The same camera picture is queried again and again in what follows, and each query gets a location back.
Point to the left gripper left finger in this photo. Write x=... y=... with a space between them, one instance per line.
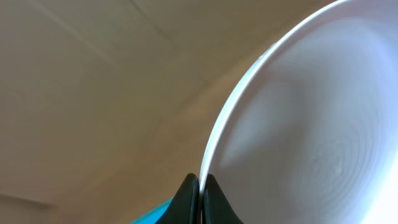
x=183 y=208

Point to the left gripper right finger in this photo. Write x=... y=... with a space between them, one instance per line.
x=216 y=208

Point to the teal plastic tray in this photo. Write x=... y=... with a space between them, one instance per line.
x=153 y=215

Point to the white round plate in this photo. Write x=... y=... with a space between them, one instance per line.
x=309 y=133

